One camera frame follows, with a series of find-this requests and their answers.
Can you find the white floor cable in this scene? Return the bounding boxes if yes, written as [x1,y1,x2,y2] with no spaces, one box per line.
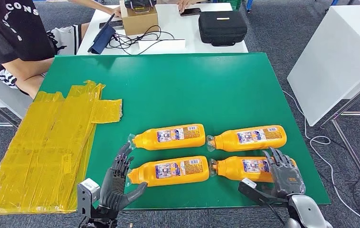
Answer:
[282,89,360,227]

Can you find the white desk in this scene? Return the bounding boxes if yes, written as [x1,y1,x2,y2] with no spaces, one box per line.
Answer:
[76,2,249,57]

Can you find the white flat box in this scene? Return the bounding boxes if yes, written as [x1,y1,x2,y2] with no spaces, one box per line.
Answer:
[137,39,187,55]

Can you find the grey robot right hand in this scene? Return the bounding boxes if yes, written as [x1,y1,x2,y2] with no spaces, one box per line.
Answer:
[262,147,306,199]

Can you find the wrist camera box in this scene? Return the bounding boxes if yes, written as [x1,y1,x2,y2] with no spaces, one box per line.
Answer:
[77,178,101,218]
[237,178,286,208]

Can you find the black controller device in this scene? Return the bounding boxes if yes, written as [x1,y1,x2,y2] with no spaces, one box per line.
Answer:
[124,0,157,13]

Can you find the yellow taped cardboard sheet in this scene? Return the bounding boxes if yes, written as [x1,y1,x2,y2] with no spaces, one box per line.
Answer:
[0,80,123,216]

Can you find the person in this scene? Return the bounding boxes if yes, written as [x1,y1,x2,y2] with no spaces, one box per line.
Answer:
[68,0,123,19]
[177,0,199,14]
[0,0,91,100]

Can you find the cardboard box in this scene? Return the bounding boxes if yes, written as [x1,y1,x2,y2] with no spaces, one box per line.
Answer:
[119,0,159,36]

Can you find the dark flat tablet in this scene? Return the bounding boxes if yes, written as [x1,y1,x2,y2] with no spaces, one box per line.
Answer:
[99,19,124,30]

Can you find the white cabinet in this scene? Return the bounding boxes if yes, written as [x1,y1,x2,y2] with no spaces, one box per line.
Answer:
[287,4,360,127]

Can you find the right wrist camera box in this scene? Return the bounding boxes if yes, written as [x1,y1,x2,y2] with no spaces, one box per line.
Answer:
[237,178,286,208]

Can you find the black cables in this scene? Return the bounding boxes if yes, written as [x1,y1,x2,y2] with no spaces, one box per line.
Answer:
[106,25,176,57]

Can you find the black carrying case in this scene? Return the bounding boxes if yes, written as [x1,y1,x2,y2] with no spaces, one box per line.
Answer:
[198,10,248,47]

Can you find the green plastic crate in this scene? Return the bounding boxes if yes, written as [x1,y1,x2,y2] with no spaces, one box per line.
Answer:
[213,0,243,10]

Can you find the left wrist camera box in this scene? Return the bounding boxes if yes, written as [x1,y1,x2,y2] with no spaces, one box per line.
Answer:
[77,178,101,218]

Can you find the orange detergent bottle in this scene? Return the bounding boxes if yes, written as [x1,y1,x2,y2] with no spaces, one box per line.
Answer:
[127,123,207,151]
[209,155,298,184]
[206,124,288,152]
[126,155,210,188]

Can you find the black smartphone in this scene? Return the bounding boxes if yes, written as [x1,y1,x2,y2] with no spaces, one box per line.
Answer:
[180,8,202,17]

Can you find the metal stand frame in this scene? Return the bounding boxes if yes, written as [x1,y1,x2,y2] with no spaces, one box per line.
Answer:
[320,72,360,209]

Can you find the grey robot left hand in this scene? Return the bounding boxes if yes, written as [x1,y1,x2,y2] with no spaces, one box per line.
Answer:
[98,142,149,212]

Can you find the navy blue pouch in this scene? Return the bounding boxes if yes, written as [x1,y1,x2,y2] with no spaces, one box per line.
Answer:
[87,13,117,55]

